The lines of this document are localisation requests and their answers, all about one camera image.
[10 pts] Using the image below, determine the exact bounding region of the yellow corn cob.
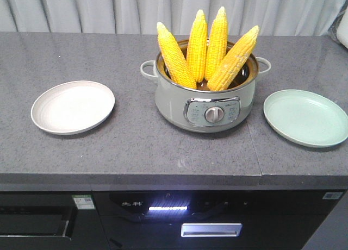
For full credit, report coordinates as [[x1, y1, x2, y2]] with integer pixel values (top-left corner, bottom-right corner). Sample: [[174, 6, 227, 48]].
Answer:
[[157, 22, 196, 89], [186, 9, 208, 83], [205, 7, 228, 81], [207, 26, 260, 91]]

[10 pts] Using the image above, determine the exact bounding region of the grey-green electric cooking pot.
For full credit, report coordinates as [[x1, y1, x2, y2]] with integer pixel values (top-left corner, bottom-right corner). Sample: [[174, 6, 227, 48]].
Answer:
[[140, 54, 271, 133]]

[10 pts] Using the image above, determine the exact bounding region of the beige round plate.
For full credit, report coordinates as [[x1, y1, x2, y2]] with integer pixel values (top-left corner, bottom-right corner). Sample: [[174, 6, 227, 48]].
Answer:
[[30, 80, 115, 135]]

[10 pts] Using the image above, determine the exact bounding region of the black built-in oven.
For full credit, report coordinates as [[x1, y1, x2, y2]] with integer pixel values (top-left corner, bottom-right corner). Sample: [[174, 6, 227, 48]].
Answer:
[[94, 190, 344, 249]]

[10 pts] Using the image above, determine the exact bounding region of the mint green round plate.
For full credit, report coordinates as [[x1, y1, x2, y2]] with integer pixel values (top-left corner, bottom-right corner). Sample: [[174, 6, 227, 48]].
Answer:
[[263, 89, 347, 148]]

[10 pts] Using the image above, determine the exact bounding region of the black appliance with label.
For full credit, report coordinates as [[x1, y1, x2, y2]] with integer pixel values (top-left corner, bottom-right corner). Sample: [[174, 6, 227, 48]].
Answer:
[[1, 191, 109, 249]]

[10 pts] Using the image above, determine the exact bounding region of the grey pleated curtain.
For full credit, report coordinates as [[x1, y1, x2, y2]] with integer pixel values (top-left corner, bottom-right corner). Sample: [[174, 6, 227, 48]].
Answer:
[[1, 0, 347, 36]]

